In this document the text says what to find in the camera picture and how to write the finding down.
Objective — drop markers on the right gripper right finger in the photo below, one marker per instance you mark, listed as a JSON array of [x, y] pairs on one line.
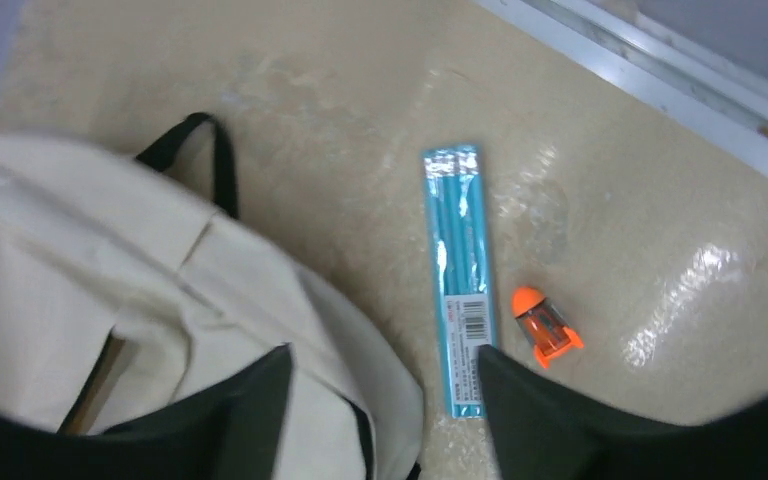
[[541, 429]]

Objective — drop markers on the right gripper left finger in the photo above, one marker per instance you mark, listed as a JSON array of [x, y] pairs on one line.
[[230, 430]]

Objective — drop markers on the cream canvas backpack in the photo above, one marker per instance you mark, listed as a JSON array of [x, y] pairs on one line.
[[128, 284]]

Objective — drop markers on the blue pencil pack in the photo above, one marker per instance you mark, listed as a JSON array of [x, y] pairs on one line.
[[461, 271]]

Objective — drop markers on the orange pencil sharpener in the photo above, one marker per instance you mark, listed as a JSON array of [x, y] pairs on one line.
[[543, 325]]

